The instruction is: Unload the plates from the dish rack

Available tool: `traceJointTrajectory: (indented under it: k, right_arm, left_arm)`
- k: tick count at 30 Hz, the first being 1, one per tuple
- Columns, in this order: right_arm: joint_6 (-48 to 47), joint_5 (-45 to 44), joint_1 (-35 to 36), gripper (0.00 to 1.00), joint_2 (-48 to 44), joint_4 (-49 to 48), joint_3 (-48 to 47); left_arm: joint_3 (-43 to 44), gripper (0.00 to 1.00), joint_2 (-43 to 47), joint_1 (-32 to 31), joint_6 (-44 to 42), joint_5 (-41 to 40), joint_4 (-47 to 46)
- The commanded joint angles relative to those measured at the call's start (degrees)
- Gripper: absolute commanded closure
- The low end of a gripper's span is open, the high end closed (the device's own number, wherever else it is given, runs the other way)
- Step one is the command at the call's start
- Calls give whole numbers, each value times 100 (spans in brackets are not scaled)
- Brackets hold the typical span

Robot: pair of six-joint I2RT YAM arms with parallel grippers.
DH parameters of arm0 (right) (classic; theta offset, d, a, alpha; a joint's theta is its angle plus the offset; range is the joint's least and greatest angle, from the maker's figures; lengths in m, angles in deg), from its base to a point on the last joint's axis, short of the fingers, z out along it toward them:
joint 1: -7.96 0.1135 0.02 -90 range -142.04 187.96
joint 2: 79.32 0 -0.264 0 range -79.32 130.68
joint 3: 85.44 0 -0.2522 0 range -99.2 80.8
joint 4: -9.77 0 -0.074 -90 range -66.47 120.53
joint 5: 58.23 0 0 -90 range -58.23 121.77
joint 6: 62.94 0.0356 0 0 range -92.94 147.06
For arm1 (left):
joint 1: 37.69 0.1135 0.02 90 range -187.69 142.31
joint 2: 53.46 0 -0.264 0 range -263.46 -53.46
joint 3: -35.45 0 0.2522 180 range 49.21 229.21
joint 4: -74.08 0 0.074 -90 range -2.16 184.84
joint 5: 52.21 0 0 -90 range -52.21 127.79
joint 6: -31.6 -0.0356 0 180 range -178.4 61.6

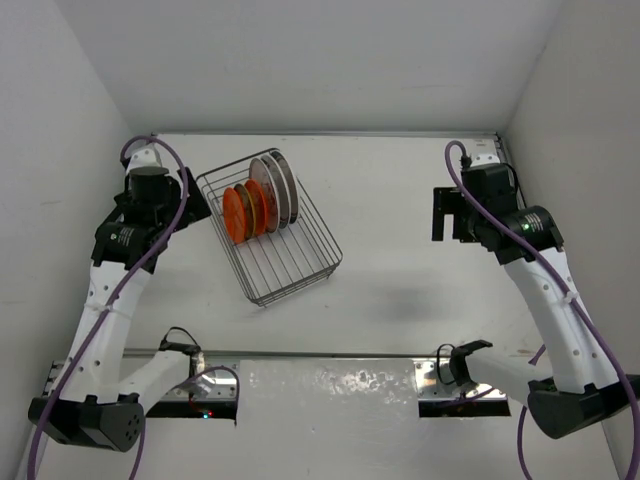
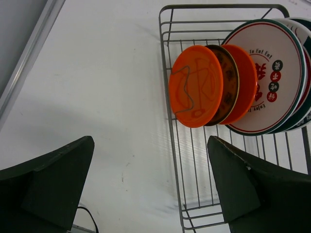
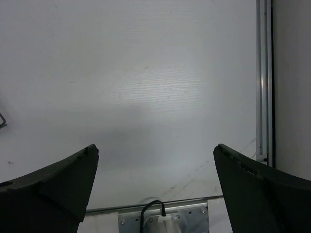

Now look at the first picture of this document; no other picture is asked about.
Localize orange plate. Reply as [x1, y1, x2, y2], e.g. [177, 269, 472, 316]
[223, 187, 247, 244]
[245, 179, 268, 236]

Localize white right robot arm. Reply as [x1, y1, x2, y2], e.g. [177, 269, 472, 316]
[432, 154, 639, 439]

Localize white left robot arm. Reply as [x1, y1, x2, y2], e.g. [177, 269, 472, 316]
[28, 144, 210, 452]

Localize white plate red characters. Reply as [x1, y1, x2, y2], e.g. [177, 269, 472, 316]
[249, 158, 280, 233]

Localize white plate green rim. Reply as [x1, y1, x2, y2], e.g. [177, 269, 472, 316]
[262, 149, 299, 229]

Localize orange plate front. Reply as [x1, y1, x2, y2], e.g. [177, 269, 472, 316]
[223, 187, 247, 244]

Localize wire dish rack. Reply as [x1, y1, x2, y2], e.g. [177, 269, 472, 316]
[196, 148, 343, 307]

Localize yellow patterned plate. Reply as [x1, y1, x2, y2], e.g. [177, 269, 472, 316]
[234, 183, 255, 240]

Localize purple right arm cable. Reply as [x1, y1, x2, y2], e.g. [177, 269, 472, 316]
[444, 139, 640, 480]

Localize metal base rail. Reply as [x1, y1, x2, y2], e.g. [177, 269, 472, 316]
[44, 347, 551, 401]

